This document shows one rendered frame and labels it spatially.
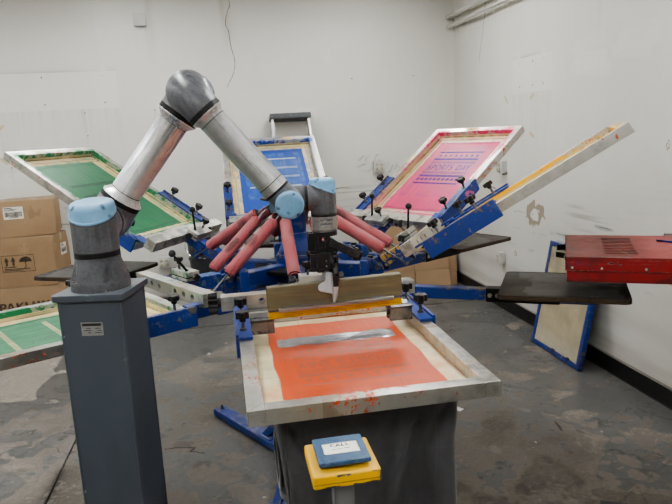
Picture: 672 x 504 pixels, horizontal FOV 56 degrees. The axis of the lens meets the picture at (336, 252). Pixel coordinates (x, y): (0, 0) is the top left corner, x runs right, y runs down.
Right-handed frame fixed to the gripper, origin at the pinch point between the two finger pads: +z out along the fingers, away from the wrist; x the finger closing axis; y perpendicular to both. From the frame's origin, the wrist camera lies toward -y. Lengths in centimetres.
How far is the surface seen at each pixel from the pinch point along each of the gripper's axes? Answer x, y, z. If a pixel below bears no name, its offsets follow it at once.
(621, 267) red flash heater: -9, -101, 2
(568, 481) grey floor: -54, -110, 109
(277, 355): 8.0, 18.8, 13.7
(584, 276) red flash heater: -16, -91, 5
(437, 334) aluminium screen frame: 14.9, -26.6, 10.1
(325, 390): 36.5, 9.7, 13.7
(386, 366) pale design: 25.7, -8.6, 13.6
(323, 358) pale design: 14.6, 6.6, 13.7
